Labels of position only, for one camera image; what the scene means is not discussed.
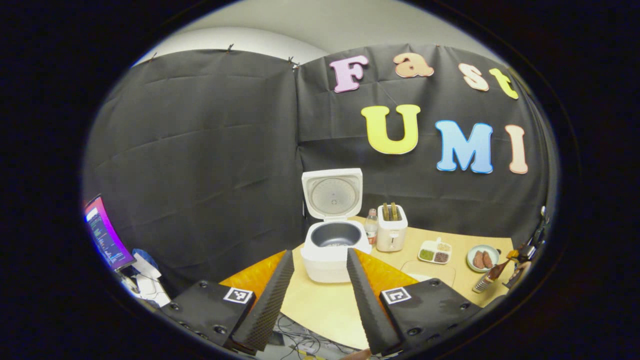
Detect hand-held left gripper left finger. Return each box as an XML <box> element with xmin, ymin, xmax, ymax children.
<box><xmin>160</xmin><ymin>249</ymin><xmax>296</xmax><ymax>353</ymax></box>

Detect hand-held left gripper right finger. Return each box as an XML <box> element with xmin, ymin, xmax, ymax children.
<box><xmin>346</xmin><ymin>247</ymin><xmax>483</xmax><ymax>355</ymax></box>

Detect brown wooden spoon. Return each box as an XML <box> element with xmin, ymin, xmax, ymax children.
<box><xmin>485</xmin><ymin>257</ymin><xmax>513</xmax><ymax>282</ymax></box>

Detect white rice cooker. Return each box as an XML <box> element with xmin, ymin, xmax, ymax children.
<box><xmin>300</xmin><ymin>168</ymin><xmax>373</xmax><ymax>284</ymax></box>

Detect clear rice container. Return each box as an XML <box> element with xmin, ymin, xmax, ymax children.
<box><xmin>400</xmin><ymin>260</ymin><xmax>457</xmax><ymax>288</ymax></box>

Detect pale green plate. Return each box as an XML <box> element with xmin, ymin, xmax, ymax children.
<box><xmin>466</xmin><ymin>244</ymin><xmax>500</xmax><ymax>273</ymax></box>

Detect white toaster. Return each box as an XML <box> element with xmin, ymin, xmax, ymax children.
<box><xmin>376</xmin><ymin>202</ymin><xmax>409</xmax><ymax>253</ymax></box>

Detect clear plastic bottle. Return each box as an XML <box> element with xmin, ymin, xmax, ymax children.
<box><xmin>364</xmin><ymin>208</ymin><xmax>379</xmax><ymax>247</ymax></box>

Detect white divided grain dish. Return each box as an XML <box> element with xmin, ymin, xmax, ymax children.
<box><xmin>418</xmin><ymin>237</ymin><xmax>453</xmax><ymax>265</ymax></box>

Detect crumpled white paper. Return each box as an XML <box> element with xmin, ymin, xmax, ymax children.
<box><xmin>122</xmin><ymin>260</ymin><xmax>172</xmax><ymax>307</ymax></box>

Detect blue cloth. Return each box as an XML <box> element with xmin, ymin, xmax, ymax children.
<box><xmin>132</xmin><ymin>248</ymin><xmax>161</xmax><ymax>268</ymax></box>

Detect black backdrop cloth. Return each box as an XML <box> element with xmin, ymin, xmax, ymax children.
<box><xmin>82</xmin><ymin>44</ymin><xmax>558</xmax><ymax>298</ymax></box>

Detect computer monitor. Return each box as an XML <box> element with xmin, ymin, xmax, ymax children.
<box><xmin>83</xmin><ymin>195</ymin><xmax>137</xmax><ymax>272</ymax></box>

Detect tangle of black cables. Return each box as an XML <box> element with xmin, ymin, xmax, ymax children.
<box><xmin>272</xmin><ymin>315</ymin><xmax>351</xmax><ymax>360</ymax></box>

